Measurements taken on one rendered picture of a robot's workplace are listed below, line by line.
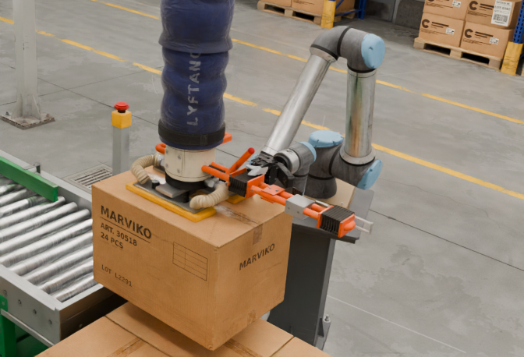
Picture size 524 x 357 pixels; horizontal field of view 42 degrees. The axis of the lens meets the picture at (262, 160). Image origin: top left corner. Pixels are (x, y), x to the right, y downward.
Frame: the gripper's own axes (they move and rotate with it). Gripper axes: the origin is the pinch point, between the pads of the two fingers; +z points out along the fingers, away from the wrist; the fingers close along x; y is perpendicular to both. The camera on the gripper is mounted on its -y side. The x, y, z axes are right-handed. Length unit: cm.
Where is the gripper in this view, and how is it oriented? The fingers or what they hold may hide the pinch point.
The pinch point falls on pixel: (251, 184)
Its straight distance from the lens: 221.3
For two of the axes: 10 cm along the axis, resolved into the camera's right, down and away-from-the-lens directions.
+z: -5.9, 2.7, -7.6
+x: 1.0, -9.1, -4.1
